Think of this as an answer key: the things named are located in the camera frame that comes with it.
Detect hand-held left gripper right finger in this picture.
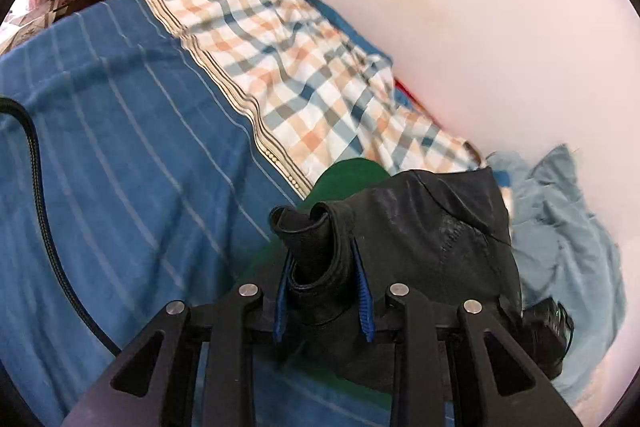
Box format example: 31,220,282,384
351,237,584,427

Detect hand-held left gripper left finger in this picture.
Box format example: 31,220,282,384
60,251,294,427

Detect black leather jacket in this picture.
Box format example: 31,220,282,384
269,168,523,395

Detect light blue duvet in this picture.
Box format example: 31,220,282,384
487,143,628,403

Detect green folded garment white stripes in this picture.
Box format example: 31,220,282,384
235,158,396,413

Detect blue striped plaid bed sheet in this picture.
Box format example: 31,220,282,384
0,0,488,427

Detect black braided cable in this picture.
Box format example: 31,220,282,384
0,96,122,355

